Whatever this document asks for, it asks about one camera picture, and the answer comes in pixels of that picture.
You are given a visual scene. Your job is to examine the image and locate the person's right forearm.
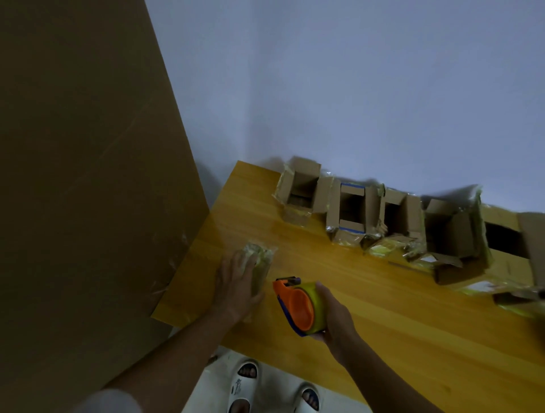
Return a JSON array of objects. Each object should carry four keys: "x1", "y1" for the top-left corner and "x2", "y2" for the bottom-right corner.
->
[{"x1": 336, "y1": 336, "x2": 443, "y2": 413}]

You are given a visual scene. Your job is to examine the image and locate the person's white shirt sleeve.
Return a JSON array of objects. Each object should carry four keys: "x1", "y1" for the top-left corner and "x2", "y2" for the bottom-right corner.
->
[{"x1": 72, "y1": 389, "x2": 144, "y2": 413}]

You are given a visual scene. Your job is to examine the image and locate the orange dispenser with yellow tape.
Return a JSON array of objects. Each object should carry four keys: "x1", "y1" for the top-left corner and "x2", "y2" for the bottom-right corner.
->
[{"x1": 272, "y1": 276, "x2": 329, "y2": 338}]

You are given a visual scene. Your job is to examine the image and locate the person's right foot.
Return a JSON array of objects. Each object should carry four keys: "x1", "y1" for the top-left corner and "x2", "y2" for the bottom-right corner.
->
[{"x1": 297, "y1": 387, "x2": 320, "y2": 413}]

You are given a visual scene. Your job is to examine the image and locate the row of cardboard boxes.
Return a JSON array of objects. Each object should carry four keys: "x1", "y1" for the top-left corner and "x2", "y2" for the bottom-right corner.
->
[{"x1": 272, "y1": 156, "x2": 545, "y2": 319}]

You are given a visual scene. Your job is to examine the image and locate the taped cardboard box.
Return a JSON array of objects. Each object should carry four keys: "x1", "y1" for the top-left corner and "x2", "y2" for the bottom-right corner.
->
[{"x1": 238, "y1": 241, "x2": 278, "y2": 298}]

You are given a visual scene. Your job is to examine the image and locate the yellow wooden table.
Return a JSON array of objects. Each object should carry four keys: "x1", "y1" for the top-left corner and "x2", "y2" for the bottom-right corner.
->
[{"x1": 151, "y1": 161, "x2": 545, "y2": 413}]

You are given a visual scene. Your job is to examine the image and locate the person's left hand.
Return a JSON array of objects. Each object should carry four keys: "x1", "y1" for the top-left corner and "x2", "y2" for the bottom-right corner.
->
[{"x1": 212, "y1": 248, "x2": 266, "y2": 324}]

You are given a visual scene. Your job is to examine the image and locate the person's left white slipper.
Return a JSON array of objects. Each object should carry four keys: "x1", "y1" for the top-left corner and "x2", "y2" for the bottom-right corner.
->
[{"x1": 228, "y1": 359, "x2": 261, "y2": 413}]

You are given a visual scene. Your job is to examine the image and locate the person's left forearm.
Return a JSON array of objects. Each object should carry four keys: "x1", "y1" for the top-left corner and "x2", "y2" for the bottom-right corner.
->
[{"x1": 104, "y1": 308, "x2": 239, "y2": 413}]

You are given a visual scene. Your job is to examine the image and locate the person's right hand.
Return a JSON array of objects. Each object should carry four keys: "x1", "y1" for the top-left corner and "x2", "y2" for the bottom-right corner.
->
[{"x1": 311, "y1": 281, "x2": 361, "y2": 363}]

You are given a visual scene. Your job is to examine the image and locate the large brown cardboard sheet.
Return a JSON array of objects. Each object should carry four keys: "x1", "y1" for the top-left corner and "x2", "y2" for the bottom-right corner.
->
[{"x1": 0, "y1": 0, "x2": 210, "y2": 413}]

